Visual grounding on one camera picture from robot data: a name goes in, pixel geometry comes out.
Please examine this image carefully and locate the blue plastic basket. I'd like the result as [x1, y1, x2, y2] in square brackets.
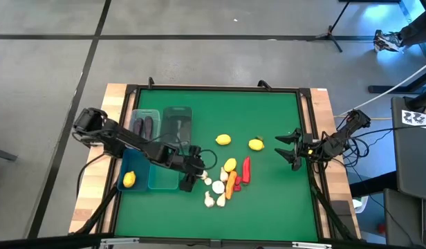
[116, 148, 151, 193]

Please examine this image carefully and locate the grey furniture foot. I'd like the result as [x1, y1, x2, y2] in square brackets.
[0, 147, 19, 163]

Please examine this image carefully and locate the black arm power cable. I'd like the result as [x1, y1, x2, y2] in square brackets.
[75, 151, 107, 200]

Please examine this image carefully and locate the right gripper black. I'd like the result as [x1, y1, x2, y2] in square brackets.
[274, 127, 322, 172]

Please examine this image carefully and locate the wooden table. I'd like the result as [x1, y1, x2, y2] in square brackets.
[68, 82, 362, 243]

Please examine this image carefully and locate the green table mat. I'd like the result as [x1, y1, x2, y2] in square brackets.
[114, 89, 320, 243]

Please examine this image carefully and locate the black equipment box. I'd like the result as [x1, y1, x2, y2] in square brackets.
[383, 188, 426, 249]

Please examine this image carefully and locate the silver metal bracket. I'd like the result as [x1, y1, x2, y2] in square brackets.
[291, 241, 333, 249]
[99, 237, 140, 247]

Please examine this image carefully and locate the long red pepper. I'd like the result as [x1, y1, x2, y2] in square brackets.
[241, 156, 252, 185]

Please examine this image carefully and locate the black diagonal support strut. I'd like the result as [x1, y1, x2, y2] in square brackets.
[308, 171, 358, 241]
[70, 185, 121, 237]

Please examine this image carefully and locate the black equipment cart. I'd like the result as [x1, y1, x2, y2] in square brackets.
[391, 95, 426, 202]

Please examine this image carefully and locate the person's shoe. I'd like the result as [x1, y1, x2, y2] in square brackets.
[373, 29, 405, 53]

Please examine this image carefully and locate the black tripod stand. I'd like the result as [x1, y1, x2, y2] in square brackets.
[305, 0, 352, 53]

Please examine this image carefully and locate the black cable bundle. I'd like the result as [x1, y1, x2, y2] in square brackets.
[337, 117, 407, 174]

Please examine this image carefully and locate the white printed tag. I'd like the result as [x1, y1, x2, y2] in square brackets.
[401, 109, 426, 131]

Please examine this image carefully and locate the dark grey plastic basket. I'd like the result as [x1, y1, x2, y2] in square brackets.
[159, 106, 193, 153]

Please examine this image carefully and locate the black table frame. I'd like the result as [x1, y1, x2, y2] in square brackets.
[97, 84, 338, 248]

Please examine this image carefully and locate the teal plastic basket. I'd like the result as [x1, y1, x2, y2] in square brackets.
[147, 162, 181, 191]

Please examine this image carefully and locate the white cable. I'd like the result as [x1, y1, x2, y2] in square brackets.
[337, 60, 426, 117]

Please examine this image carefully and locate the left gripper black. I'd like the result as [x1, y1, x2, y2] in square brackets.
[174, 144, 206, 194]

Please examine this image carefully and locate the black desk base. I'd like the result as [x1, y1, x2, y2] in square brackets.
[367, 67, 426, 95]

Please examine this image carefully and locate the yellow lemon with green stem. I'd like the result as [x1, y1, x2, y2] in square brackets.
[248, 136, 266, 152]

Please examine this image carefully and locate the white plastic container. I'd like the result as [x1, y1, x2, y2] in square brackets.
[351, 195, 369, 214]

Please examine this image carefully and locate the dark purple eggplant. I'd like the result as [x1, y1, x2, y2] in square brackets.
[144, 116, 155, 138]
[133, 117, 145, 138]

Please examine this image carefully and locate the clear plastic basket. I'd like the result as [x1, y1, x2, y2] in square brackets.
[129, 109, 161, 146]

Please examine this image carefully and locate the person's leg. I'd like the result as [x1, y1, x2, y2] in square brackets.
[399, 20, 426, 48]

